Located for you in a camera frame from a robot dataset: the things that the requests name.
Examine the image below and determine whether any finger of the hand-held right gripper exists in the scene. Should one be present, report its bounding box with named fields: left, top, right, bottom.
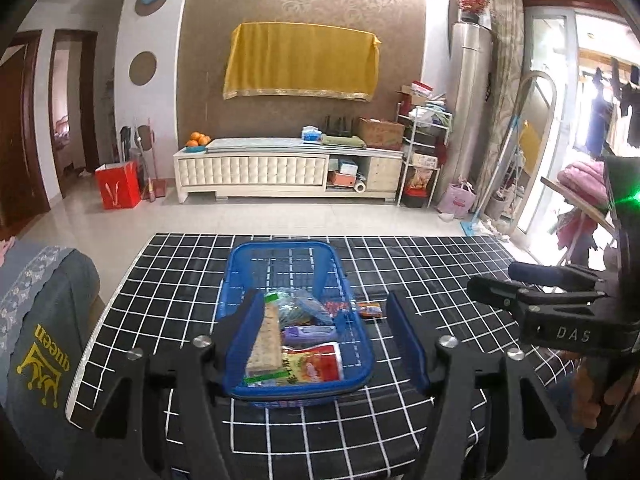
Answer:
left=507, top=261, right=607, bottom=292
left=466, top=275, right=603, bottom=318

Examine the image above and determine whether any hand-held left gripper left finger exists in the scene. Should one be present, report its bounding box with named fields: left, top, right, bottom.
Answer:
left=75, top=290, right=266, bottom=480

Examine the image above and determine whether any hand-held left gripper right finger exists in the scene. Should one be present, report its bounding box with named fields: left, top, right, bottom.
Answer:
left=387, top=290, right=586, bottom=480

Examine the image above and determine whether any green-edged cracker packet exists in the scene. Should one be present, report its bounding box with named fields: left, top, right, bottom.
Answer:
left=244, top=292, right=288, bottom=387

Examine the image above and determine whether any blue plastic basket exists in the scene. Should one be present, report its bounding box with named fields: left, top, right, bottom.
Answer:
left=216, top=240, right=375, bottom=402

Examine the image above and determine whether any person's right hand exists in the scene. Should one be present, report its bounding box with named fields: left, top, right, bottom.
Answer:
left=570, top=356, right=607, bottom=431

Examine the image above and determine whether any dark red garment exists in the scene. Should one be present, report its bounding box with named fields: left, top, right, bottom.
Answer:
left=552, top=210, right=598, bottom=251

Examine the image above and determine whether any wooden drying rack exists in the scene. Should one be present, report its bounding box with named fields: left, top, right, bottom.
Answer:
left=540, top=175, right=621, bottom=266

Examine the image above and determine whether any pink bag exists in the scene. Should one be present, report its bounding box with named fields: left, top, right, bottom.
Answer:
left=437, top=180, right=477, bottom=220

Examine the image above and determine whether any pink blanket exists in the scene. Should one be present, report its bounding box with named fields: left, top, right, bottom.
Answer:
left=556, top=160, right=608, bottom=206

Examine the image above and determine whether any black white checkered tablecloth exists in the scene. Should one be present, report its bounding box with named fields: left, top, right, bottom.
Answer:
left=65, top=232, right=621, bottom=480

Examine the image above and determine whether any arched standing mirror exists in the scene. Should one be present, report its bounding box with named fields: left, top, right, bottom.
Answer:
left=507, top=72, right=558, bottom=236

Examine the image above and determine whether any white tufted media cabinet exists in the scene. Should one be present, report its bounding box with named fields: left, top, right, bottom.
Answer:
left=172, top=136, right=405, bottom=205

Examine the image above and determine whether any hanging blue garment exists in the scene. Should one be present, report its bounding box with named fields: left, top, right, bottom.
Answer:
left=590, top=67, right=613, bottom=151

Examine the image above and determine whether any white shelf rack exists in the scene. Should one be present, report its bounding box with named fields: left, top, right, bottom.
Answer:
left=396, top=80, right=453, bottom=208

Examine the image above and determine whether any tower air conditioner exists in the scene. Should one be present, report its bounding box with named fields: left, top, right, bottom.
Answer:
left=440, top=21, right=493, bottom=211

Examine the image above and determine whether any broom with dustpan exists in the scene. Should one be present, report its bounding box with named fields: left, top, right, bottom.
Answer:
left=131, top=117, right=168, bottom=203

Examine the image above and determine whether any hanging black shirt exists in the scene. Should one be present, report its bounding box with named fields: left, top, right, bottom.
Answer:
left=617, top=65, right=640, bottom=148

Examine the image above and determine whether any grey flat board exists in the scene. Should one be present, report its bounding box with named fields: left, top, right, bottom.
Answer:
left=206, top=136, right=327, bottom=153

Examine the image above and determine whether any red gift bag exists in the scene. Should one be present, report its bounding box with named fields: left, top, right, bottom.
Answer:
left=95, top=161, right=142, bottom=211

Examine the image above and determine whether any patterned curtain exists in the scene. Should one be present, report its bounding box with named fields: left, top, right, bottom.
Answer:
left=477, top=0, right=526, bottom=211

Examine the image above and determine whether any grey chair cover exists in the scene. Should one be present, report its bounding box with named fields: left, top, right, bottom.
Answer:
left=0, top=240, right=101, bottom=480

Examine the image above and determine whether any cardboard box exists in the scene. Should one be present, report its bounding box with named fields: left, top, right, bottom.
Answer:
left=354, top=116, right=405, bottom=151

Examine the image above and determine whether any green folded cloth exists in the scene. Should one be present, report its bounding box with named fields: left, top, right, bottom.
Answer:
left=320, top=133, right=366, bottom=148

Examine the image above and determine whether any red flower vase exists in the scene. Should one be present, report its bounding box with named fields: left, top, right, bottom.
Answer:
left=456, top=0, right=491, bottom=25

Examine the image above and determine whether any dark wooden doorframe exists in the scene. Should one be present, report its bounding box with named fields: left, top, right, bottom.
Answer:
left=49, top=30, right=98, bottom=198

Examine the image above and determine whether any yellow cloth cover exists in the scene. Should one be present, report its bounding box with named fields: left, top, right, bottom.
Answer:
left=222, top=22, right=383, bottom=103

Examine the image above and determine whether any dark wooden door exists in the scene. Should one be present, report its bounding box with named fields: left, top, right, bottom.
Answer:
left=0, top=32, right=51, bottom=241

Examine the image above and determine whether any blue-handled mop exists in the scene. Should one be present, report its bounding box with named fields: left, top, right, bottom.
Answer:
left=460, top=115, right=521, bottom=237

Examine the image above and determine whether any round brown wall disc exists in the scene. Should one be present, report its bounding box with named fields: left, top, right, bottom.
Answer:
left=129, top=51, right=158, bottom=86

